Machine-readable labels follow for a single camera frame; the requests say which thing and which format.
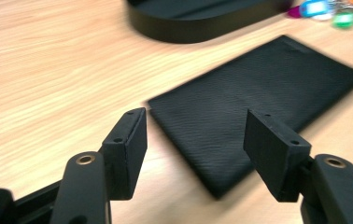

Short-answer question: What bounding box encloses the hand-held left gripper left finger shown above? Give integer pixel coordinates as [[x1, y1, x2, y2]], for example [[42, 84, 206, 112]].
[[100, 106, 148, 201]]

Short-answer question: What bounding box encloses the black key stand with tray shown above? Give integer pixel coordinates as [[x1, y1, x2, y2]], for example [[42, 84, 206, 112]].
[[124, 0, 294, 45]]

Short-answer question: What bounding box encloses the key bunch with coloured tags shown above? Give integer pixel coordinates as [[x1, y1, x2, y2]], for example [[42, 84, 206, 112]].
[[286, 0, 353, 35]]

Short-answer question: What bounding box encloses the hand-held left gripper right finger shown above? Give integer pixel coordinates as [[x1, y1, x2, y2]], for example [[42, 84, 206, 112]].
[[243, 108, 313, 203]]

